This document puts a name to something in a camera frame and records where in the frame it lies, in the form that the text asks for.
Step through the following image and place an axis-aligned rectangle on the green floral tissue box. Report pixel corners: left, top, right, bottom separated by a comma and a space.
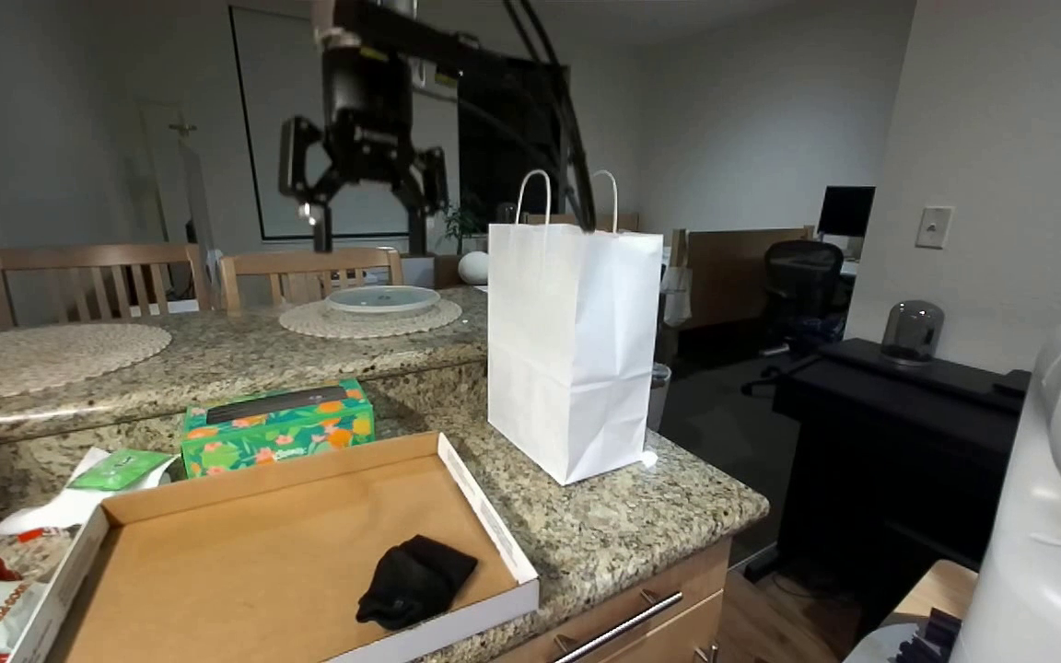
178, 374, 378, 481

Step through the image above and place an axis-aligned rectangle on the wooden dining chair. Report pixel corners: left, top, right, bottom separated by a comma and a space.
210, 240, 407, 317
0, 240, 214, 330

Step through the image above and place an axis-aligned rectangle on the potted plant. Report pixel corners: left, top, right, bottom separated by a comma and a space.
436, 190, 486, 254

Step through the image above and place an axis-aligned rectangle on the white paper bag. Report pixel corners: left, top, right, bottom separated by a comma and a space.
483, 166, 666, 488

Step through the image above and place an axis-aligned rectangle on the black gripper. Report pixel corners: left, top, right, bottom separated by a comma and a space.
278, 49, 453, 257

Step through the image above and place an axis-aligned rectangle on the black office chair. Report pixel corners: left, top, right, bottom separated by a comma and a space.
744, 234, 852, 397

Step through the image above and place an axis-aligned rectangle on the black computer monitor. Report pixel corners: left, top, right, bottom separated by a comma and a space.
814, 181, 877, 243

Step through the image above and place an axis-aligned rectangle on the metal drawer handle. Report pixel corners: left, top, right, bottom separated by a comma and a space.
552, 589, 689, 663

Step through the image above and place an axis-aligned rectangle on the white projector screen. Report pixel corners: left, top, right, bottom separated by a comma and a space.
229, 0, 413, 240

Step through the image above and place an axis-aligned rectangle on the black sock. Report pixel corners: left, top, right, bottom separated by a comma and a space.
355, 531, 483, 633

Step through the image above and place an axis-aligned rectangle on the round woven placemat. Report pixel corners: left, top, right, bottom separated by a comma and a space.
0, 320, 173, 407
278, 292, 469, 341

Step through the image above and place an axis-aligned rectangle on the black piano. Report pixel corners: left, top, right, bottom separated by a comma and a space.
774, 336, 1039, 581

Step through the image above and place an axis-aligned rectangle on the clear glass plate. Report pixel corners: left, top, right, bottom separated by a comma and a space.
321, 278, 445, 317

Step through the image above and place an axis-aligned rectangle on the green wipes packet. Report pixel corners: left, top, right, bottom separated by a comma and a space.
0, 440, 178, 540

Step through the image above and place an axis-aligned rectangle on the dark window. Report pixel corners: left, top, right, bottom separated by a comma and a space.
453, 49, 571, 233

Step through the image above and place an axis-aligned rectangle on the white-rimmed cardboard tray box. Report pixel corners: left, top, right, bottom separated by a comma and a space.
8, 428, 543, 663

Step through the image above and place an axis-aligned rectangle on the grey round bin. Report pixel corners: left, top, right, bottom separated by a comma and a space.
881, 294, 947, 359

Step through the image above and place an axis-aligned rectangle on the clear plastic cup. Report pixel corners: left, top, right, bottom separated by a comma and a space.
645, 356, 679, 435

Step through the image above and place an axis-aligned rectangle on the white light switch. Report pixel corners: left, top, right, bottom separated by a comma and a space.
915, 200, 957, 254

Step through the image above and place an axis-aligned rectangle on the brown wooden desk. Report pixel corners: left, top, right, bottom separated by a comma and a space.
673, 222, 819, 330

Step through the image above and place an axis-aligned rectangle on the white round vase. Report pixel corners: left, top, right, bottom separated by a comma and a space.
453, 248, 493, 287

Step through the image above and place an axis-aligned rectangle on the wooden counter cabinet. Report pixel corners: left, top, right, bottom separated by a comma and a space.
491, 537, 736, 663

